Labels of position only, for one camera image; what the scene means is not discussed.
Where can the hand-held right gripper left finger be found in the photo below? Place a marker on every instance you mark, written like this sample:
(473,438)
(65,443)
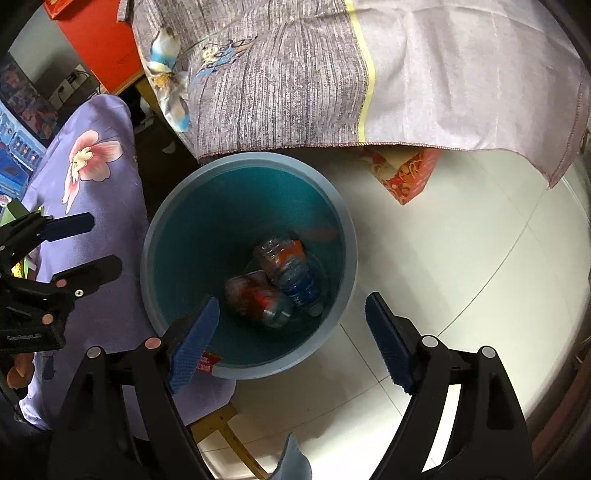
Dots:
(194,344)

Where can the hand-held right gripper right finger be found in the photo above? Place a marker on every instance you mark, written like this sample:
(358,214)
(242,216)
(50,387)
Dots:
(387,344)

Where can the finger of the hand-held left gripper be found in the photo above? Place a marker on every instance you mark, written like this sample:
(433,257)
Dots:
(90,274)
(69,227)

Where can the blue plastic bin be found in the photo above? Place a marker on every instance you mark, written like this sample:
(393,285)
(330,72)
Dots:
(198,240)

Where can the person's left hand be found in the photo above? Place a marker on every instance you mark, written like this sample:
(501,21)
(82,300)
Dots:
(19,374)

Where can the purple floral tablecloth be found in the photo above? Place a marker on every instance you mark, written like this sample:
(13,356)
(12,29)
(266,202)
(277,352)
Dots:
(92,198)

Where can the crushed bottle with red label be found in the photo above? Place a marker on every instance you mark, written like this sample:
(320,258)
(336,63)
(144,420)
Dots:
(251,299)

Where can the light blue toy box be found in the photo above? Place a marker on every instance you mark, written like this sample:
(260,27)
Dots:
(16,157)

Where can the crushed bottle with orange label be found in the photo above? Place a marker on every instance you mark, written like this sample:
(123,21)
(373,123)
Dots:
(286,263)

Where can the grey-blue cloth piece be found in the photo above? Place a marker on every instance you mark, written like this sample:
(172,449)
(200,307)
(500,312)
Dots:
(293,461)

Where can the wooden table leg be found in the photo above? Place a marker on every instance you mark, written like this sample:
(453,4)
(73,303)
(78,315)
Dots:
(147,97)

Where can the red gold patterned box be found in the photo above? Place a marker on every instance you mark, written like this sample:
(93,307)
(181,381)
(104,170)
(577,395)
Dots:
(406,177)

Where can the grey floral cloth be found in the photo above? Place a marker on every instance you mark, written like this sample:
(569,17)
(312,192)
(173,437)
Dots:
(300,83)

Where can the wooden table frame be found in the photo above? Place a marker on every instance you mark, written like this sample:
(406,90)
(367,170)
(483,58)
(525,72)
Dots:
(231,434)

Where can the white wall socket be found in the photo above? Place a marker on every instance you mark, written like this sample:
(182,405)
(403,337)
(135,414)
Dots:
(69,84)

